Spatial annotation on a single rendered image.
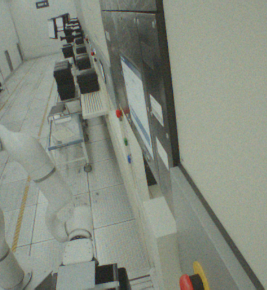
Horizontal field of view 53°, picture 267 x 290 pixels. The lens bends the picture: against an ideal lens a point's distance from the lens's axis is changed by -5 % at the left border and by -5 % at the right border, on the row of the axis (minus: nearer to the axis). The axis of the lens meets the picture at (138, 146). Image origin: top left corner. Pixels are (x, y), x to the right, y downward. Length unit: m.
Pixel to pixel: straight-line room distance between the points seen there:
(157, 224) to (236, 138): 0.37
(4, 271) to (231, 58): 1.30
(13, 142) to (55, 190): 0.21
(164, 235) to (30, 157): 0.52
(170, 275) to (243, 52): 0.55
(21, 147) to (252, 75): 0.79
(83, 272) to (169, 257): 0.38
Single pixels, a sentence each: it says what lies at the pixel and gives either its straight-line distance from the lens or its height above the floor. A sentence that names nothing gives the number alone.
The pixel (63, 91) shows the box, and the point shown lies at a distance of 4.81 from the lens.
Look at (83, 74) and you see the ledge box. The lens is 3.63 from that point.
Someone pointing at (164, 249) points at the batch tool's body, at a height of 1.36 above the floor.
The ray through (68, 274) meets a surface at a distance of 0.95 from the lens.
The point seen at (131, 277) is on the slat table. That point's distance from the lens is 1.32.
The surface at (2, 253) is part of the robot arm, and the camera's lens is 1.35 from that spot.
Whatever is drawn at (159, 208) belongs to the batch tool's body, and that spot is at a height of 1.40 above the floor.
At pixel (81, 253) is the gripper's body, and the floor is 1.11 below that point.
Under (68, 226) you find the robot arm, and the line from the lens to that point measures 1.10.
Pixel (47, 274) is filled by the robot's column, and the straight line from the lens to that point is 1.47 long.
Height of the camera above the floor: 1.82
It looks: 29 degrees down
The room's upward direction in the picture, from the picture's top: 10 degrees counter-clockwise
